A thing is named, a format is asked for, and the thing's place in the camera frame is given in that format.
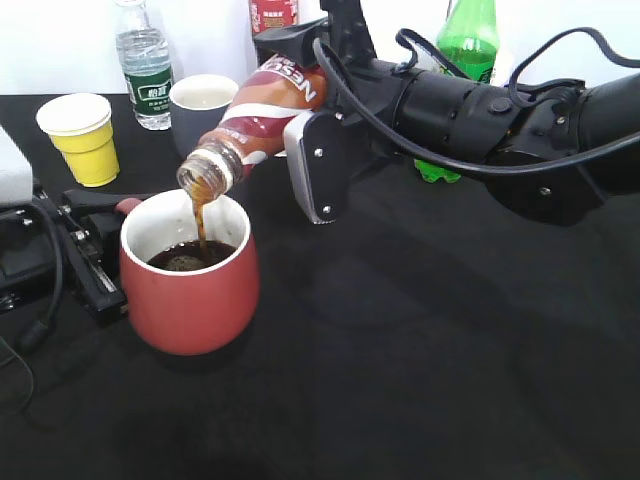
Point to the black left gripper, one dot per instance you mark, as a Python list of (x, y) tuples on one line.
[(32, 264)]

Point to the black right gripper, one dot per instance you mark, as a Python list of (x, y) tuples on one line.
[(329, 151)]

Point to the brown nescafe coffee bottle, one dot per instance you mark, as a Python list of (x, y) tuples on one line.
[(252, 127)]

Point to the red ceramic mug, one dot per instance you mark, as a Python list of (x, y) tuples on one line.
[(187, 312)]

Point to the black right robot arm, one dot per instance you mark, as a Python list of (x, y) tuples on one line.
[(550, 153)]

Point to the grey ceramic mug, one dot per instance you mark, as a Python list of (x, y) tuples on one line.
[(197, 104)]

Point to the green sprite bottle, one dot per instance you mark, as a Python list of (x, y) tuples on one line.
[(469, 38)]

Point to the cola bottle red label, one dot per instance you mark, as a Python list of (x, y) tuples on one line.
[(270, 14)]

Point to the yellow paper cup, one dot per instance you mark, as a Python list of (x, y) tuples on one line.
[(80, 127)]

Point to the clear water bottle green label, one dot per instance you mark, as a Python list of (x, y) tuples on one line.
[(144, 59)]

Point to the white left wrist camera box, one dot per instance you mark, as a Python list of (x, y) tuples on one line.
[(16, 174)]

